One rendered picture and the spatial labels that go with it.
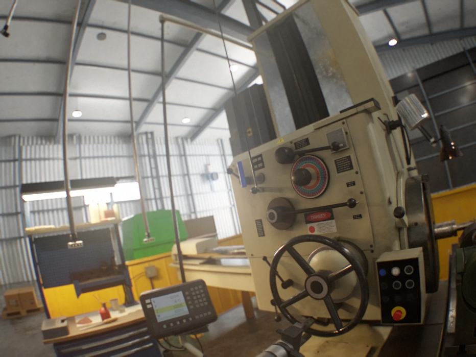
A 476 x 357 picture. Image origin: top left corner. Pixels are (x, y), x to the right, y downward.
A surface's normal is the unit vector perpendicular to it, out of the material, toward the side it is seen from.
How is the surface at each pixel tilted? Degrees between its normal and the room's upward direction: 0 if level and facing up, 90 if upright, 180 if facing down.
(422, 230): 73
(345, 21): 90
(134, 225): 84
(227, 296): 90
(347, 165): 90
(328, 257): 61
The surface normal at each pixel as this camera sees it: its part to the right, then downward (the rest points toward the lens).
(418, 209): -0.70, -0.52
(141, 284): 0.67, -0.23
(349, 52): -0.72, 0.06
